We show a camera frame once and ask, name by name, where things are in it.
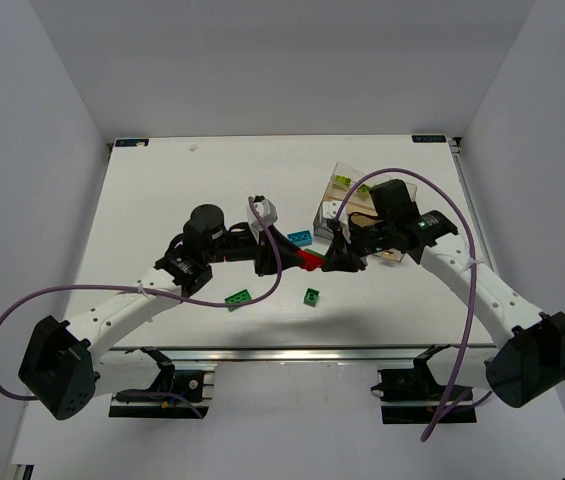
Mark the blue long lego brick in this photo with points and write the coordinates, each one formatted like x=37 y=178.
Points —
x=301 y=238

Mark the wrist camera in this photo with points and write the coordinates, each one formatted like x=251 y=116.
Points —
x=261 y=213
x=339 y=221

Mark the blue table label right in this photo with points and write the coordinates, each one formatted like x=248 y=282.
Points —
x=423 y=138

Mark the green long lego brick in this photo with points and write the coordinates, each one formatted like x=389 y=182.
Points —
x=234 y=301

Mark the clear wavy container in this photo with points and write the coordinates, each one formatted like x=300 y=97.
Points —
x=346 y=170

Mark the aluminium table rail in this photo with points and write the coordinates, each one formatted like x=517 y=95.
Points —
x=293 y=354

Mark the orange wavy container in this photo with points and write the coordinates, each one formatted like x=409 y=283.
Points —
x=358 y=202

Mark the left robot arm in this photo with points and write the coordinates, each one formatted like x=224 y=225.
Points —
x=69 y=362

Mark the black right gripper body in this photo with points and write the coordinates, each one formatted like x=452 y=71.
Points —
x=354 y=240

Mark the grey wavy container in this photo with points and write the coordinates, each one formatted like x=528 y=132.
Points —
x=322 y=227

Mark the green small lego brick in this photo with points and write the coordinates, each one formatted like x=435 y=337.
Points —
x=311 y=297

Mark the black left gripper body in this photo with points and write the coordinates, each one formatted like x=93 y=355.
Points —
x=263 y=256

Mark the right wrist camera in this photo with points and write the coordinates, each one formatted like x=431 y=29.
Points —
x=339 y=221

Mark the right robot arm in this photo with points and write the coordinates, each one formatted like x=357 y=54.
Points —
x=530 y=344

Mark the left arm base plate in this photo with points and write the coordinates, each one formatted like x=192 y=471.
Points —
x=178 y=392

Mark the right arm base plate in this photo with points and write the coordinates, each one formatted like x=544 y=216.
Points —
x=406 y=399

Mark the red long lego brick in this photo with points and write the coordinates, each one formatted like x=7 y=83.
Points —
x=311 y=260

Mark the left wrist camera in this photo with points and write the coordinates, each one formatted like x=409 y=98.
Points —
x=261 y=213

